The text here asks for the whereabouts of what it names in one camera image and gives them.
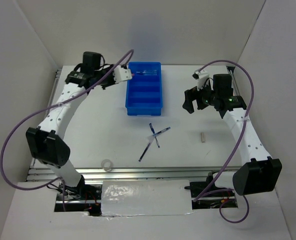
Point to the white eraser block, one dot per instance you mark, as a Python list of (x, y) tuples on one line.
[(202, 136)]

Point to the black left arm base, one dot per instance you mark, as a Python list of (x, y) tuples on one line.
[(87, 200)]

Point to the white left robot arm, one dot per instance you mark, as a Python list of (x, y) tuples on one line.
[(46, 140)]

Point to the blue compartment storage bin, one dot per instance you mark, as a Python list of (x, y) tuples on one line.
[(144, 92)]

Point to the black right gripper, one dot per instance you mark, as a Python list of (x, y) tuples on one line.
[(192, 94)]

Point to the aluminium table frame rail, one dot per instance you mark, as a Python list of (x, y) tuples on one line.
[(101, 129)]

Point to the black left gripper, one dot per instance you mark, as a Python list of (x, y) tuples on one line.
[(112, 80)]

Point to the white front cover board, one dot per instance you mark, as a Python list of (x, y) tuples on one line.
[(145, 198)]

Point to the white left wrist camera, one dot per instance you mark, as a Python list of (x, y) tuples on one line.
[(121, 74)]

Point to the dark blue gel pen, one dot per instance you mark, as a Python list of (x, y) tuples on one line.
[(150, 141)]

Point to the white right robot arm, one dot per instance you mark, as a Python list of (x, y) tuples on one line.
[(259, 171)]

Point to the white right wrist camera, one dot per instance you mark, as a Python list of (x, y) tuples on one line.
[(201, 76)]

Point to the clear tape roll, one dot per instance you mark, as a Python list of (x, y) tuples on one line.
[(107, 165)]

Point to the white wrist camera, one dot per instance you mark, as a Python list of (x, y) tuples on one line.
[(121, 74), (201, 76)]

